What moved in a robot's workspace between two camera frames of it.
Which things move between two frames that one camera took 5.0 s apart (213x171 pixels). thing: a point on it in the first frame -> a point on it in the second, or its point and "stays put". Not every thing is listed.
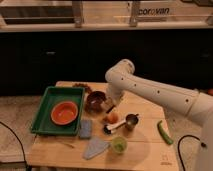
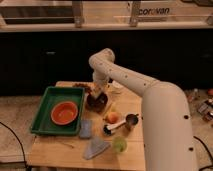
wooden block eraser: [109, 103] -> [97, 89]
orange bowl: [64, 113] stays put
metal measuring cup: [131, 121] stays put
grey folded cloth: [95, 146] stays put
